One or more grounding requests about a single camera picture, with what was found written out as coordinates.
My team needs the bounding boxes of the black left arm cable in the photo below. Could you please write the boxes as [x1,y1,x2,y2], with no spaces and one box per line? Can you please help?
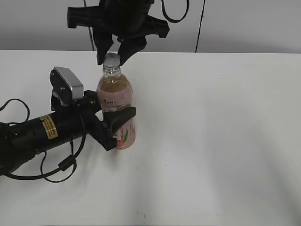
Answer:
[0,98,87,183]

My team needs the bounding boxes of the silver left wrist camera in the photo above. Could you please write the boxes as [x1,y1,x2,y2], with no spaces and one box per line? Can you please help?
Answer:
[50,66,84,106]

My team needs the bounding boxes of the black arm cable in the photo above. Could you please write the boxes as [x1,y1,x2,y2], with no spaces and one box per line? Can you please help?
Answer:
[161,0,190,24]
[0,98,87,183]

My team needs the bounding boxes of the pink oolong tea bottle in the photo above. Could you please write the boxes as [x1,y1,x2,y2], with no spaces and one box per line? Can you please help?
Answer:
[96,66,136,149]

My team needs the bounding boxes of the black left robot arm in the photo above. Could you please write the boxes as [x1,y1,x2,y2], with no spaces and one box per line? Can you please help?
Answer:
[0,90,136,180]

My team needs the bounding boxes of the white bottle cap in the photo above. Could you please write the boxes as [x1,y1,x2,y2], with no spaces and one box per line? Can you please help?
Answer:
[103,52,120,68]

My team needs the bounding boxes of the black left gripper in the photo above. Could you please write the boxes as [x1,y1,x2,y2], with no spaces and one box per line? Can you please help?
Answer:
[50,90,136,151]

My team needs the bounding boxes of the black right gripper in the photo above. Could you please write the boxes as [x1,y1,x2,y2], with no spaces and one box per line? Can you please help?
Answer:
[67,0,170,65]

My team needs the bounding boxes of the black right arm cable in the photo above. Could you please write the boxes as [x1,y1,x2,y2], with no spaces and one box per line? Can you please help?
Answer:
[161,0,190,24]

